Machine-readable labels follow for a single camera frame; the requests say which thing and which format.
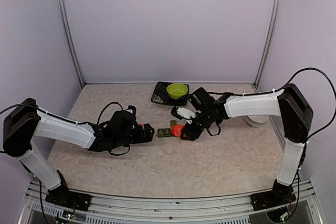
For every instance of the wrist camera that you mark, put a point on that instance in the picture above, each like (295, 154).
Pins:
(131, 110)
(186, 114)

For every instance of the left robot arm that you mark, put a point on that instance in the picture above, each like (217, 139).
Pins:
(27, 120)

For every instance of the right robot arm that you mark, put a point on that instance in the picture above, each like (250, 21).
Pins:
(287, 103)

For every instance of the green pill organizer box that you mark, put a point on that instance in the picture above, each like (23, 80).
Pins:
(166, 132)

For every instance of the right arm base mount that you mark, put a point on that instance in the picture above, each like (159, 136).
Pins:
(272, 198)

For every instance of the aluminium corner post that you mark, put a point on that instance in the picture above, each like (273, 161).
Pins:
(268, 41)
(70, 43)

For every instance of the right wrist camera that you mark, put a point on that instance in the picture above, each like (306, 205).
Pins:
(186, 114)

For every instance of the black patterned tray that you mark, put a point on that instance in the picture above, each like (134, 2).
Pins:
(161, 96)

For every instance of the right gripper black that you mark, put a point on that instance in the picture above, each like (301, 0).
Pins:
(192, 134)

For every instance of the red pill bottle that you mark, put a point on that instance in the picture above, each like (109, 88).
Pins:
(176, 130)

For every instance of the right aluminium corner post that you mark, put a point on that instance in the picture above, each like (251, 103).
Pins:
(268, 41)

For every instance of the aluminium front frame rail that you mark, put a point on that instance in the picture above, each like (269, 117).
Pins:
(107, 208)

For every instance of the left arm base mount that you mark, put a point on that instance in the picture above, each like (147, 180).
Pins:
(69, 199)

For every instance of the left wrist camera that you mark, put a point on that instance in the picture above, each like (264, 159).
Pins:
(131, 110)

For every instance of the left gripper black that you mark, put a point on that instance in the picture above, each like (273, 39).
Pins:
(140, 138)

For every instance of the white bottle lid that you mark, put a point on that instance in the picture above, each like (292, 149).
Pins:
(257, 120)

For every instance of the lime green bowl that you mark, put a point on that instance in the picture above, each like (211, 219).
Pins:
(177, 90)

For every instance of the left aluminium corner post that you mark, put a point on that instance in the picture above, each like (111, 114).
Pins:
(70, 43)

